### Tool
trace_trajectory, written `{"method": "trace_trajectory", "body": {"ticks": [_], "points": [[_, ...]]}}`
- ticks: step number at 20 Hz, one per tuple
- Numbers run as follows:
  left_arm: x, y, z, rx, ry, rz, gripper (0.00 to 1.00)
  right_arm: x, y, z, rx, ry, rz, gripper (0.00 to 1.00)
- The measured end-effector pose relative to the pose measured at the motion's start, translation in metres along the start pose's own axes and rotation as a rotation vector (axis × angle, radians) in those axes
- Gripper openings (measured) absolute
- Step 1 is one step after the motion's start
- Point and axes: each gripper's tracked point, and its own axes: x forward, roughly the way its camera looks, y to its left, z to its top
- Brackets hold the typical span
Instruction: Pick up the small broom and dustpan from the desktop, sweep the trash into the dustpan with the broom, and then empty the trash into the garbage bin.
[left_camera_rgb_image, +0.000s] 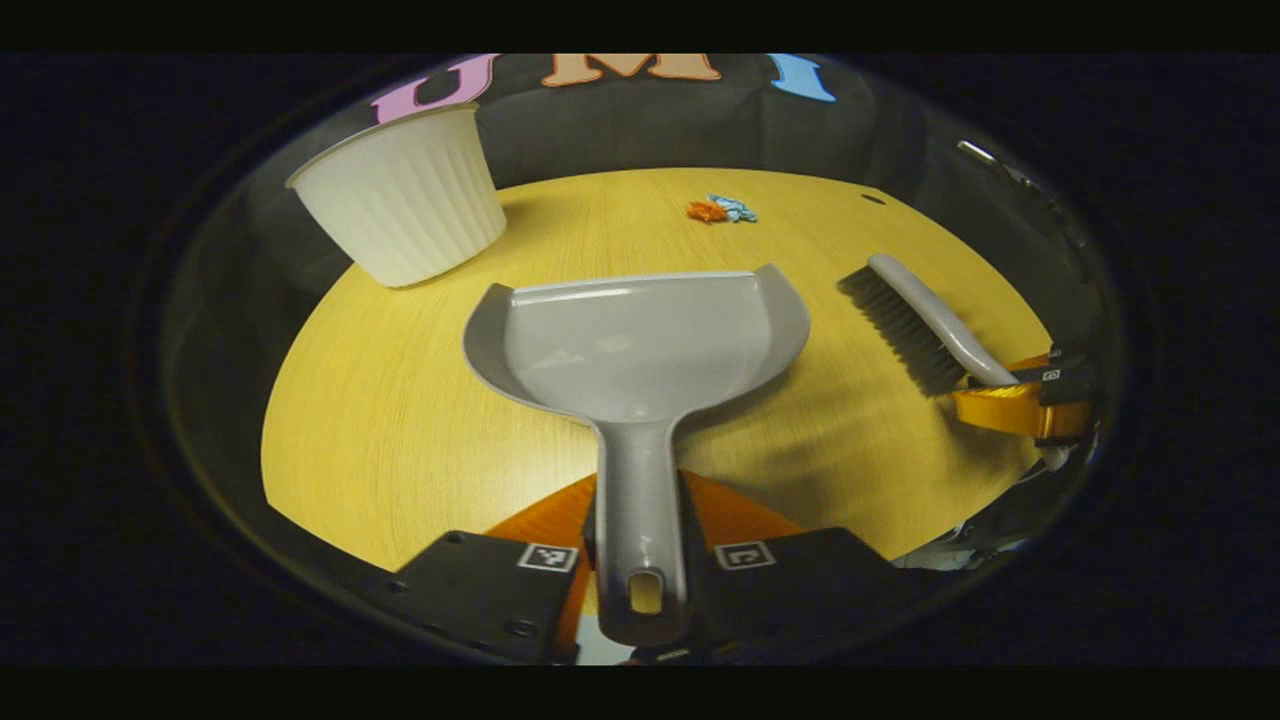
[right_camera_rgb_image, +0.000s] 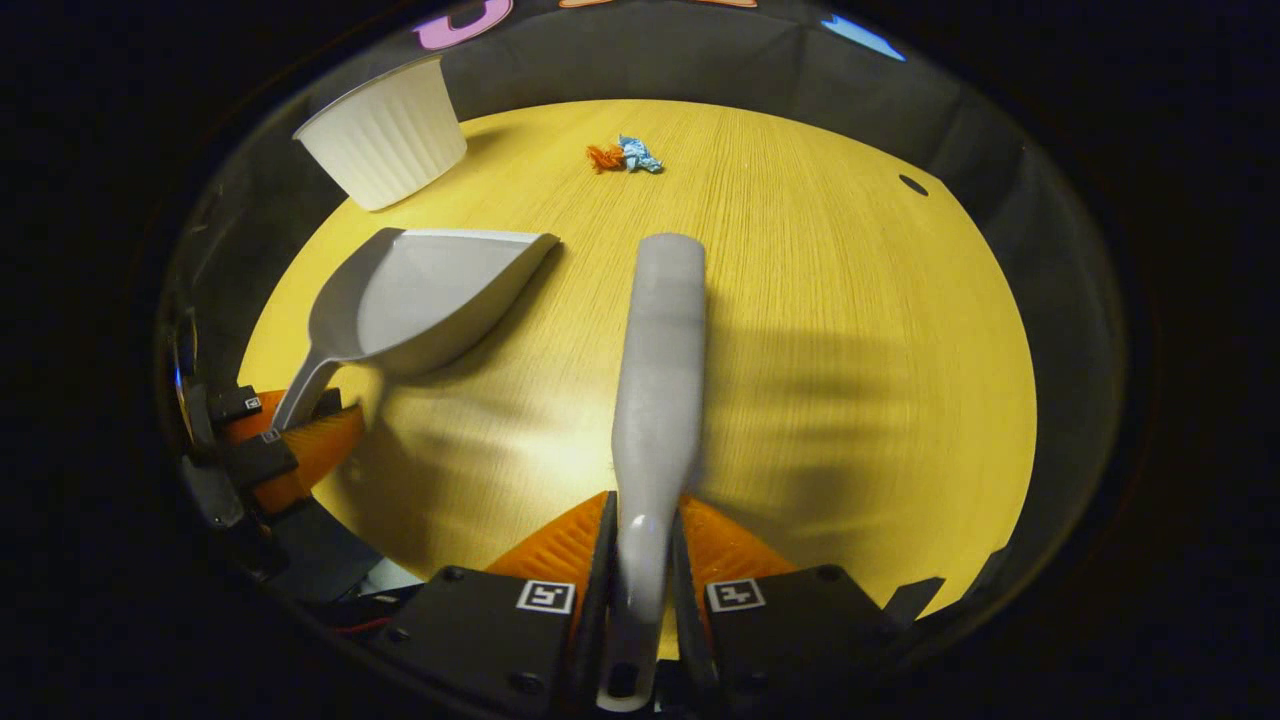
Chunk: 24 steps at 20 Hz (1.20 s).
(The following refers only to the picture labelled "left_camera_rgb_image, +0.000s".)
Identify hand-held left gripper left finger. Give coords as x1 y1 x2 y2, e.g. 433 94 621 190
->
365 474 599 667

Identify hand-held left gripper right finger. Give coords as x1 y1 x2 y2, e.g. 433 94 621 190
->
678 470 906 663

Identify small grey broom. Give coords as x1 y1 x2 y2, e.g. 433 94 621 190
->
838 253 1021 397

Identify grey plastic dustpan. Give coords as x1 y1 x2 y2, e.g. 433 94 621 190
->
462 262 811 646

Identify white ribbed garbage bin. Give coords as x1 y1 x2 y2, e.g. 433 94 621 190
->
285 102 508 289

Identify wooden desktop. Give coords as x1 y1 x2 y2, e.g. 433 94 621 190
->
262 167 1056 601

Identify black backdrop cloth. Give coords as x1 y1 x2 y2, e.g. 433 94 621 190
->
240 55 1101 331

